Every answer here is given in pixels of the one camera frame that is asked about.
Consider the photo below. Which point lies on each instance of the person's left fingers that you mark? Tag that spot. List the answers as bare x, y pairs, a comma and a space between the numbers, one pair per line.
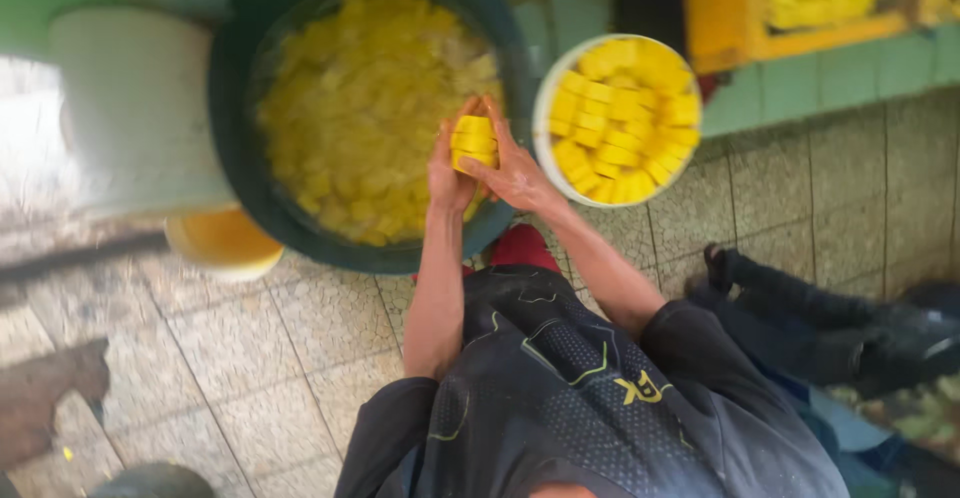
454, 126

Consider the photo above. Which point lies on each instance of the large dark green tub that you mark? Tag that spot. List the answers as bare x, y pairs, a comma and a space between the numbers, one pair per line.
240, 145

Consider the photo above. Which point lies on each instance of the yellow tofu block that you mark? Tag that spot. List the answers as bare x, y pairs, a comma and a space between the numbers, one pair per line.
475, 162
472, 143
475, 125

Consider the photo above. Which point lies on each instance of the small yellow bucket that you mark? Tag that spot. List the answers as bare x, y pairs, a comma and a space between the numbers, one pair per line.
221, 243

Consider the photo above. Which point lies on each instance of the heap of soaking yellow tofu pieces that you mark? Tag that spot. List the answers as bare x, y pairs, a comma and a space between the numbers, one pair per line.
360, 107

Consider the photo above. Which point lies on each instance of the pile of stacked yellow tofu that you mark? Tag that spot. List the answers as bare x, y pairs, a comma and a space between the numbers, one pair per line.
622, 122

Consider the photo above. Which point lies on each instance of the person's right hand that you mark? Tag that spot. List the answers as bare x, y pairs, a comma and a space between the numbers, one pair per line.
521, 179

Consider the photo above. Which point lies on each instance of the black patterned shirt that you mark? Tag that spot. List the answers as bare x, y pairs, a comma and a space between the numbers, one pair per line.
585, 408

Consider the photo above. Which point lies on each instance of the white round bucket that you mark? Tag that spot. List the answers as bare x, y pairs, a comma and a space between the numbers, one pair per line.
541, 153

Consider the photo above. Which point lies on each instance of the dark round object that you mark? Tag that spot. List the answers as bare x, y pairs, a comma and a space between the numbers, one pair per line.
154, 483

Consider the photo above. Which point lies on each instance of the yellow wooden crate with tofu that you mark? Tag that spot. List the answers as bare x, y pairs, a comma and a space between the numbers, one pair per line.
724, 10

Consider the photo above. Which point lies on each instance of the person's left hand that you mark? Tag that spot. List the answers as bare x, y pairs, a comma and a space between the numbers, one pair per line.
444, 183

